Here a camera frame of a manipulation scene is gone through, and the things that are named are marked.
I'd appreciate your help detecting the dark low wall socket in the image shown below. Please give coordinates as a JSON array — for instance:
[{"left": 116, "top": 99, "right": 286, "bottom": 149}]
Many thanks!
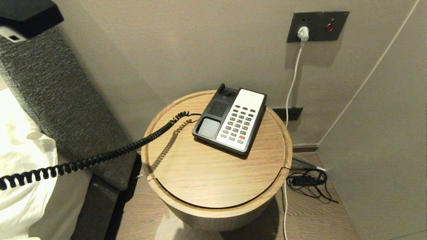
[{"left": 272, "top": 107, "right": 304, "bottom": 122}]

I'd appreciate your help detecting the grey upholstered headboard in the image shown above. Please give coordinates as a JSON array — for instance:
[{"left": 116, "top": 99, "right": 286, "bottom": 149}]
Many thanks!
[{"left": 0, "top": 27, "right": 138, "bottom": 240}]

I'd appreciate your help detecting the black phone cord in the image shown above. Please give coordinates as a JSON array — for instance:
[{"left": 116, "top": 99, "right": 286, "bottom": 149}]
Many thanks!
[{"left": 0, "top": 111, "right": 202, "bottom": 191}]

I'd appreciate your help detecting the black tangled cable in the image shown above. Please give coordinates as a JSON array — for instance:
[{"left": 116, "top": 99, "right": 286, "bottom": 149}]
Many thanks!
[{"left": 286, "top": 169, "right": 339, "bottom": 204}]

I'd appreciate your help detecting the white power plug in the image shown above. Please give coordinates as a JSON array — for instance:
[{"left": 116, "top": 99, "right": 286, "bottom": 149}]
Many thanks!
[{"left": 297, "top": 26, "right": 310, "bottom": 46}]

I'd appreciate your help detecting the white power cable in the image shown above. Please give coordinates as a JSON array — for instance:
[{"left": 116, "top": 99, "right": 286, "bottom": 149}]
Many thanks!
[{"left": 283, "top": 42, "right": 327, "bottom": 240}]

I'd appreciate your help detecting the dark wall socket panel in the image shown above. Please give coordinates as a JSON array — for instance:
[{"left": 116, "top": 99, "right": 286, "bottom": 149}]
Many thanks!
[{"left": 287, "top": 11, "right": 350, "bottom": 43}]

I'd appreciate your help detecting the white pillow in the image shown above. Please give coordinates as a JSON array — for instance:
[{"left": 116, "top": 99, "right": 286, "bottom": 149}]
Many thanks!
[{"left": 0, "top": 87, "right": 59, "bottom": 239}]

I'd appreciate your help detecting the black and white desk phone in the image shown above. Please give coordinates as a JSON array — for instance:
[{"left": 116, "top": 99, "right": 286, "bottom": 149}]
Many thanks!
[{"left": 192, "top": 83, "right": 267, "bottom": 158}]

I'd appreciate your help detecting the round wooden side table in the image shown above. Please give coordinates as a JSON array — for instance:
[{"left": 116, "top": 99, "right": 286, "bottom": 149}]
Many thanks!
[{"left": 141, "top": 89, "right": 293, "bottom": 232}]

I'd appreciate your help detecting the black device top left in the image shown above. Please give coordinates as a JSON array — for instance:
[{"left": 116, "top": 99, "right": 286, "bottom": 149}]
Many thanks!
[{"left": 0, "top": 0, "right": 64, "bottom": 43}]

